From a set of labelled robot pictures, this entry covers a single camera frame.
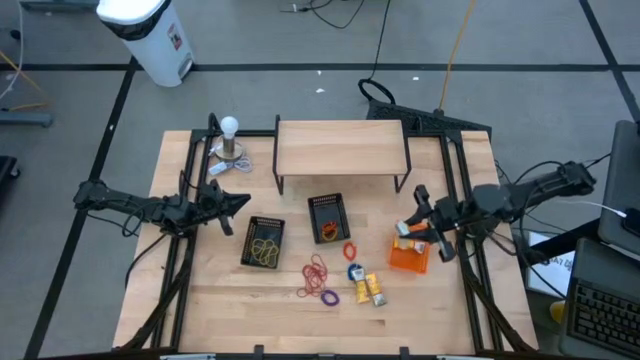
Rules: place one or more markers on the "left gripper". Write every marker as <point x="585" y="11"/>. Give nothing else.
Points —
<point x="210" y="202"/>

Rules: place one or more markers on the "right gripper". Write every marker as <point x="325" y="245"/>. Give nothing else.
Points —
<point x="444" y="215"/>

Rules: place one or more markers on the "orange slotted plastic basket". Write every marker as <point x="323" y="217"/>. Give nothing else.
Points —
<point x="407" y="262"/>

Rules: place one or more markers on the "yellow rubber band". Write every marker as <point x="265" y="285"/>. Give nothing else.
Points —
<point x="270" y="257"/>
<point x="260" y="248"/>

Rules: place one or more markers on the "black slotted plastic basket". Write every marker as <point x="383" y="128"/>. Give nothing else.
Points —
<point x="327" y="202"/>
<point x="265" y="223"/>

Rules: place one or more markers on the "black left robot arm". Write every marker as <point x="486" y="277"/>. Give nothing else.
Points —
<point x="130" y="207"/>

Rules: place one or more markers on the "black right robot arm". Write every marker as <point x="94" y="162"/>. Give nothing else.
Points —
<point x="530" y="192"/>

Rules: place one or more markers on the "white lamp power adapter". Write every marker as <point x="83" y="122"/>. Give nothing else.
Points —
<point x="218" y="168"/>

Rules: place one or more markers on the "white bulb table lamp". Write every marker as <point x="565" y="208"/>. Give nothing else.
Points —
<point x="229" y="127"/>

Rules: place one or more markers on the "wooden shelf riser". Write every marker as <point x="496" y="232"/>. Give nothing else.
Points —
<point x="340" y="147"/>

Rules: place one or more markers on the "white paper sheet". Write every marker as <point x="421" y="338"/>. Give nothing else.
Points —
<point x="550" y="270"/>

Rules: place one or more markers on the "white trash can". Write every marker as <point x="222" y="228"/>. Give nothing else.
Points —
<point x="150" y="45"/>

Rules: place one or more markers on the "grey open laptop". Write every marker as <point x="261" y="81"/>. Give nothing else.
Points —
<point x="602" y="305"/>

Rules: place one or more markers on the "grey closed laptop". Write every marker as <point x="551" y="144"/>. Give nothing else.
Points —
<point x="620" y="175"/>

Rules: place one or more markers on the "black phone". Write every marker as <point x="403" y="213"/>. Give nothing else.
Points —
<point x="631" y="222"/>

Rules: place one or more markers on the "black rig frame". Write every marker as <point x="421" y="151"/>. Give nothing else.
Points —
<point x="240" y="133"/>

